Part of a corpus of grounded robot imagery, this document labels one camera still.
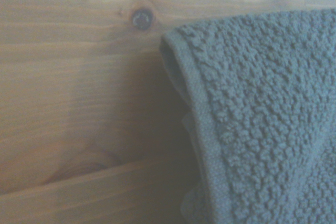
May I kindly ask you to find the grey terry towel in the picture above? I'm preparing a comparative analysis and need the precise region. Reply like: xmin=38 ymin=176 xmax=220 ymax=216
xmin=159 ymin=8 xmax=336 ymax=224

